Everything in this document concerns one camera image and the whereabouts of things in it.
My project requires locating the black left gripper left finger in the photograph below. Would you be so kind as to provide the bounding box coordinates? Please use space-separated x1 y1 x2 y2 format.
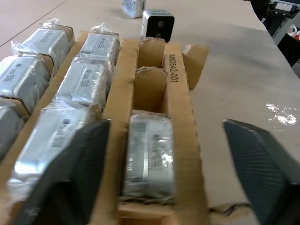
12 119 111 225

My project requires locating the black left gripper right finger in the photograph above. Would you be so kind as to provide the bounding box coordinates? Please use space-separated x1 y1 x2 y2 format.
222 119 300 225

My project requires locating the brown cardboard divider tray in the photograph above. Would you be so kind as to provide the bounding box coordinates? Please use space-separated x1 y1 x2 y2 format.
0 31 211 225

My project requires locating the white plastic bag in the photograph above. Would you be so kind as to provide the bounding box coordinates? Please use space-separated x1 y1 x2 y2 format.
286 24 300 41

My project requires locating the grey black machine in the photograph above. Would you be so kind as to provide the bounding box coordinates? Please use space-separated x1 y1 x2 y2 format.
249 0 300 68

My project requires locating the unbagged white black camera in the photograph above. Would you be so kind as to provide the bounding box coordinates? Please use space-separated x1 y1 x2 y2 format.
140 8 175 43

